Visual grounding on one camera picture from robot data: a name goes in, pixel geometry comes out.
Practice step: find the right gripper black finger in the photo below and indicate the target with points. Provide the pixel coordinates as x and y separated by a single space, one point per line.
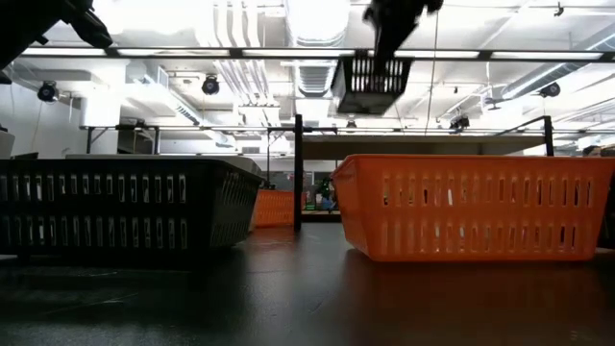
399 43
383 48

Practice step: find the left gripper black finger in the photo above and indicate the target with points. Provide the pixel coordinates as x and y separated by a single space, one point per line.
93 29

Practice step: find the orange slotted plastic basket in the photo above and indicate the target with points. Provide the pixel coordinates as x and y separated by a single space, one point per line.
274 209
480 211

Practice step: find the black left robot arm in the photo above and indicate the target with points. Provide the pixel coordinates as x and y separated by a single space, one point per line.
19 24

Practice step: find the background black robot arm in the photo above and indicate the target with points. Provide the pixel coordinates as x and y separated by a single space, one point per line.
327 192

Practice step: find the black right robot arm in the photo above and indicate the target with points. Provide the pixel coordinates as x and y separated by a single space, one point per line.
434 5

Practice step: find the black ceiling spotlight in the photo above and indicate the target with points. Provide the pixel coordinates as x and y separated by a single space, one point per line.
48 91
459 122
550 90
210 85

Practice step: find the long ceiling light strip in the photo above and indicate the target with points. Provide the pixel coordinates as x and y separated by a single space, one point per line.
288 52

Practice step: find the small black computer monitor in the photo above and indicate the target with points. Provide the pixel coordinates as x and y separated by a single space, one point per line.
26 156

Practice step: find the black table mat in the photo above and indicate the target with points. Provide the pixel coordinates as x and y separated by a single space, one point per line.
307 298

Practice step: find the silver ceiling air duct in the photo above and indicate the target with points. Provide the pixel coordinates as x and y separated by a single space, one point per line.
317 29

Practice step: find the background black metal frame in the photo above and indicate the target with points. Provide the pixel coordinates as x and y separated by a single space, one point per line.
90 141

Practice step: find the black aluminium rig frame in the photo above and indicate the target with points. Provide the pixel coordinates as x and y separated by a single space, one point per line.
319 217

